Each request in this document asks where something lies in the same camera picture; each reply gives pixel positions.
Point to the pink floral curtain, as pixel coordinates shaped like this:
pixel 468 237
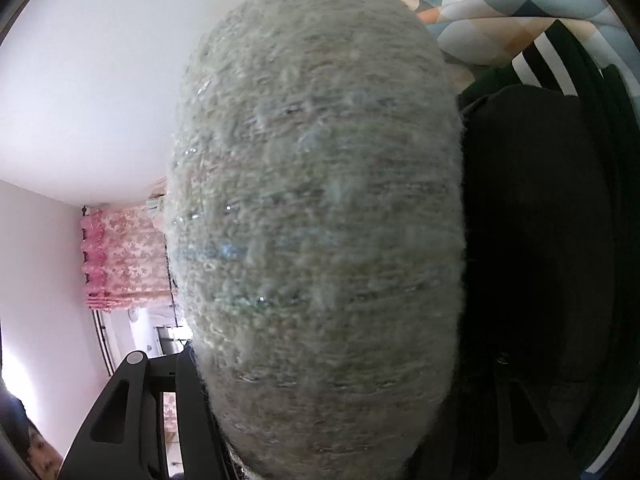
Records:
pixel 125 260

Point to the white fuzzy jacket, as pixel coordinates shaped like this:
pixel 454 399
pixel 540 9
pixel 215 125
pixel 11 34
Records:
pixel 310 210

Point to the plaid quilt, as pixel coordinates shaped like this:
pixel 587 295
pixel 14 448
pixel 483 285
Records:
pixel 500 0

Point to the dark green striped garment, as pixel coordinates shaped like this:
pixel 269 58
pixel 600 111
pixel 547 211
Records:
pixel 615 110

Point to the person's head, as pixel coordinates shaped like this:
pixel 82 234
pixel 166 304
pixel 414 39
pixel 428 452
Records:
pixel 45 455

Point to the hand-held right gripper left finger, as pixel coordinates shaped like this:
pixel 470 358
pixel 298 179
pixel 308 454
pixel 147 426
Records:
pixel 192 425

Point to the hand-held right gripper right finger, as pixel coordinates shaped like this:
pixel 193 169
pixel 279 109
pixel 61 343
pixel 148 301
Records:
pixel 492 410

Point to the black leather jacket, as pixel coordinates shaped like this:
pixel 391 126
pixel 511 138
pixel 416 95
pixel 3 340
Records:
pixel 540 210

